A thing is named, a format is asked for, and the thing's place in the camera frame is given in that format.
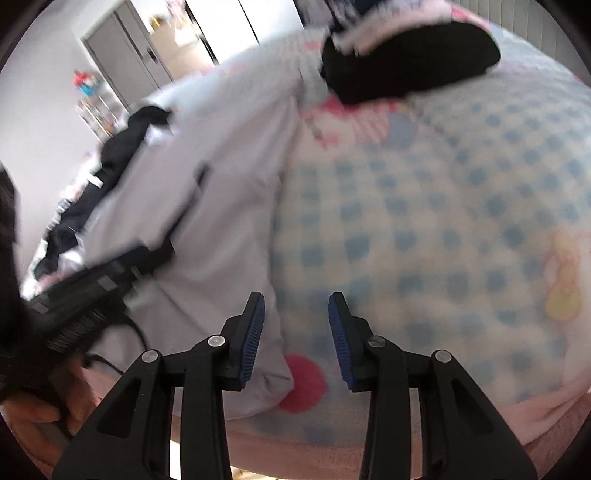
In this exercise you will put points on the black jacket with white stripe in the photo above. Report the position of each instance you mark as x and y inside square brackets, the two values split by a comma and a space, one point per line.
[124, 147]

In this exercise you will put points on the white wardrobe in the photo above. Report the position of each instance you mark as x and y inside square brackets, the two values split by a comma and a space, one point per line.
[240, 23]

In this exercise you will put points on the black folded garment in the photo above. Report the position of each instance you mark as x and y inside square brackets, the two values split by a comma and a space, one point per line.
[415, 60]

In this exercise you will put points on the white garment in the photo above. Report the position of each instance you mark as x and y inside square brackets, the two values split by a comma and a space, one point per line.
[64, 265]

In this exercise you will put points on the navy striped folded garment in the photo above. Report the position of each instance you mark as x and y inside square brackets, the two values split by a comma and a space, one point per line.
[355, 8]

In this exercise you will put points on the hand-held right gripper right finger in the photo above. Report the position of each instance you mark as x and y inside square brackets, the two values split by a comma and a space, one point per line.
[339, 341]

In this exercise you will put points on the printed checkered blanket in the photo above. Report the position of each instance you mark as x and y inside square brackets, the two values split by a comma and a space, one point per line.
[415, 207]

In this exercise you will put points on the pale shirt with navy trim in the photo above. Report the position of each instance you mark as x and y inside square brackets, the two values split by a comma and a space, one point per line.
[221, 184]

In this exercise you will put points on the white shelf rack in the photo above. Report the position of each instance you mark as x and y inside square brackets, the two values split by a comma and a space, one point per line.
[99, 115]

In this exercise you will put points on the person's left hand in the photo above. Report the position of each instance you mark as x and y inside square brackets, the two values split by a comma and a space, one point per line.
[32, 413]

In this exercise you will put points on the grey door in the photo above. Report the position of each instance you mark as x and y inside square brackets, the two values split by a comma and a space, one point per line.
[120, 60]

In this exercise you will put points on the red blue plush toy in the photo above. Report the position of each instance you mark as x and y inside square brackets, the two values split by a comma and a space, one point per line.
[85, 83]

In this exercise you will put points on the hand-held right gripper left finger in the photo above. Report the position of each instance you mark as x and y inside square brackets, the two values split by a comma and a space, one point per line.
[251, 341]

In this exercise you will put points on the checkered printed pillow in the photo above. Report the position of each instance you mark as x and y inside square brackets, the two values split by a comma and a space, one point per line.
[531, 161]

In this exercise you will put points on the grey padded headboard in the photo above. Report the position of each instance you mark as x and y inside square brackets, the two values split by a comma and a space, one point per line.
[545, 32]

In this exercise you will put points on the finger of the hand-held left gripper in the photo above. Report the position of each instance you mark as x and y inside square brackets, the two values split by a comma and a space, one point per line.
[147, 258]

